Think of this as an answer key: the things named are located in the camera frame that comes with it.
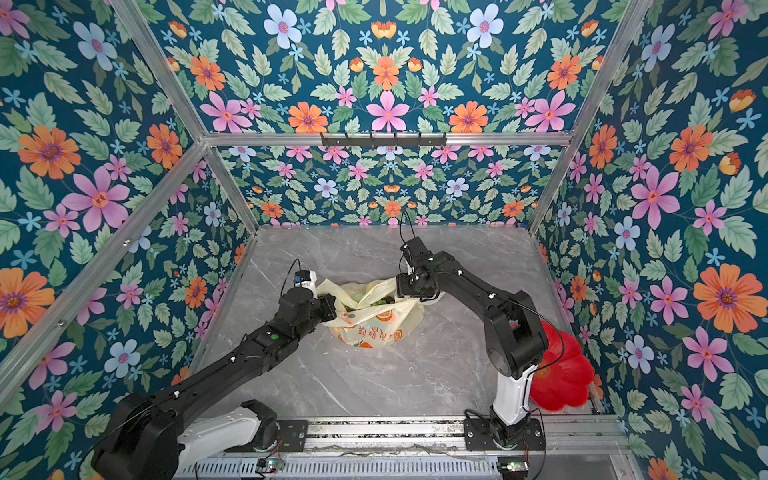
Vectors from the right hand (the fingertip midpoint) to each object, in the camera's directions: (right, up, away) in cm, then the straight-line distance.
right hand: (412, 285), depth 91 cm
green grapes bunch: (-8, -5, -1) cm, 10 cm away
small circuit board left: (-35, -41, -21) cm, 58 cm away
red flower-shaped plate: (+42, -25, -10) cm, 50 cm away
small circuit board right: (+24, -42, -21) cm, 52 cm away
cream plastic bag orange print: (-12, -7, -8) cm, 16 cm away
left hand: (-21, -2, -8) cm, 22 cm away
